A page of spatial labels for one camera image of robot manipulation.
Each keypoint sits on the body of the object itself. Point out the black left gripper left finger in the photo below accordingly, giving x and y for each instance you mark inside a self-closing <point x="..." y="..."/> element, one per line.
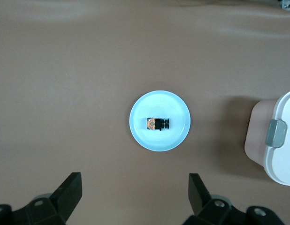
<point x="71" y="194"/>

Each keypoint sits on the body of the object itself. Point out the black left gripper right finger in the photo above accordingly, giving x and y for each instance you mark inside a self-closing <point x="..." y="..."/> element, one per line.
<point x="200" y="195"/>

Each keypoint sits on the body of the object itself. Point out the white lidded storage box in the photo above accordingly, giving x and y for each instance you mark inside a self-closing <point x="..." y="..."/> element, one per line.
<point x="283" y="164"/>

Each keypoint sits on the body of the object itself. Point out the grey box latch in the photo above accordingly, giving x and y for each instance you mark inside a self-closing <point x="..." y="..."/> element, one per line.
<point x="275" y="133"/>

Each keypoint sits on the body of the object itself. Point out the light blue round plate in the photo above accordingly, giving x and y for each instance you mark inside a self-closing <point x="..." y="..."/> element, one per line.
<point x="159" y="143"/>

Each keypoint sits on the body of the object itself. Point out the silver table edge bracket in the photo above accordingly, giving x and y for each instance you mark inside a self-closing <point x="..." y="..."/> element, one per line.
<point x="287" y="4"/>

